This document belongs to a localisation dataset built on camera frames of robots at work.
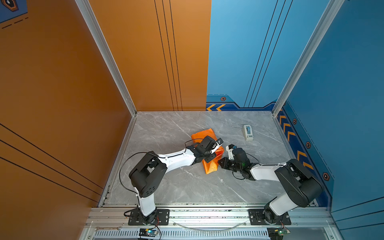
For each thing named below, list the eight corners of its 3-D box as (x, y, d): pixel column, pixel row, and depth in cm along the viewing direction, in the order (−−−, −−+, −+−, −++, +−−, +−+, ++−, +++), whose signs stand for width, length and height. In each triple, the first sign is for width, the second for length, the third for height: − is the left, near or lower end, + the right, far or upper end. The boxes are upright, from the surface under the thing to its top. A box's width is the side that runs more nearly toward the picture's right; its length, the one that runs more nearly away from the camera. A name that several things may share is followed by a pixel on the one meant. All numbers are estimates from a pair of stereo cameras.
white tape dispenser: (245, 141, 105) (247, 136, 101) (242, 129, 112) (243, 124, 108) (252, 141, 105) (254, 136, 101) (249, 129, 112) (251, 124, 108)
